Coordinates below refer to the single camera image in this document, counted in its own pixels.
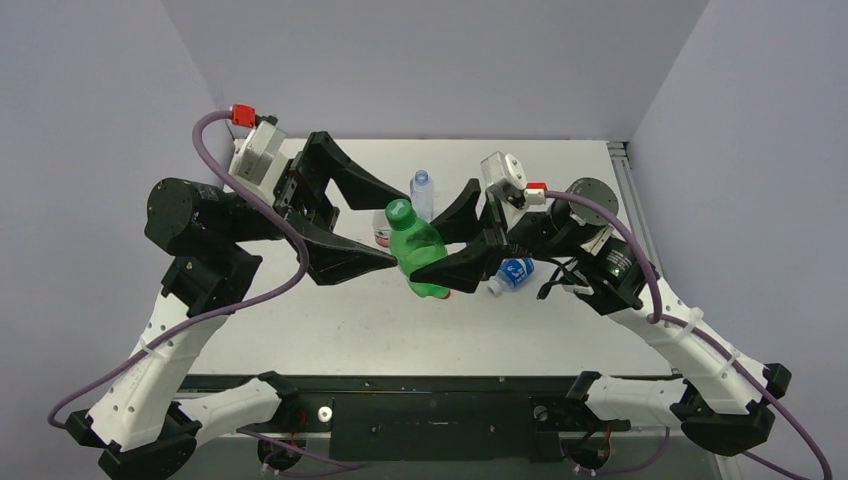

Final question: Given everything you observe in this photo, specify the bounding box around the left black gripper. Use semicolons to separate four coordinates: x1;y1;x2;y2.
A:
220;134;411;279

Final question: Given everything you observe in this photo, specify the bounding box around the red label clear bottle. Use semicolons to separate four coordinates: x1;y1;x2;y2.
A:
372;210;392;248

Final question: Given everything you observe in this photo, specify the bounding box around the green plastic bottle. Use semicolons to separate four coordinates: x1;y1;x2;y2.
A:
389;217;450;299

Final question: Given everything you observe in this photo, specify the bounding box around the clear bluish bottle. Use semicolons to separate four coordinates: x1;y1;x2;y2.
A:
410;170;435;222

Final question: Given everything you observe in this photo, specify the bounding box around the green bottle cap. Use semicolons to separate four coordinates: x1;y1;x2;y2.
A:
384;198;418;231

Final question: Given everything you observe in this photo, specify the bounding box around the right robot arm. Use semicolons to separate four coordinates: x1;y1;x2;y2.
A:
411;177;791;457

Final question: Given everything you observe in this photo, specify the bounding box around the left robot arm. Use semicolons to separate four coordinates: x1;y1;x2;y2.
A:
64;123;400;479

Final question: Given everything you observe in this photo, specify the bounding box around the blue label small bottle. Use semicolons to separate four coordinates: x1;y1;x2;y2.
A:
486;258;535;297

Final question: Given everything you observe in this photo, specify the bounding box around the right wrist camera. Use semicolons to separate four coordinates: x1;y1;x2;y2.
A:
480;151;546;230

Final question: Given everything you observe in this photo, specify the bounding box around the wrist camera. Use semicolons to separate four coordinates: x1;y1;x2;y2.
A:
480;151;546;230
229;104;289;205

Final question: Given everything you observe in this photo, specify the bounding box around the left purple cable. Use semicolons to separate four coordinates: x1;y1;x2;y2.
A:
47;109;311;429

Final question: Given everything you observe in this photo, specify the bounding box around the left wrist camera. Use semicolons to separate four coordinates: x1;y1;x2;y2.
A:
229;104;289;205

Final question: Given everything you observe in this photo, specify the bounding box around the aluminium frame rail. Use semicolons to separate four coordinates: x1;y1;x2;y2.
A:
606;140;743;480

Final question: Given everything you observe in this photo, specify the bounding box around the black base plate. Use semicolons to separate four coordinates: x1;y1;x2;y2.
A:
178;374;631;465

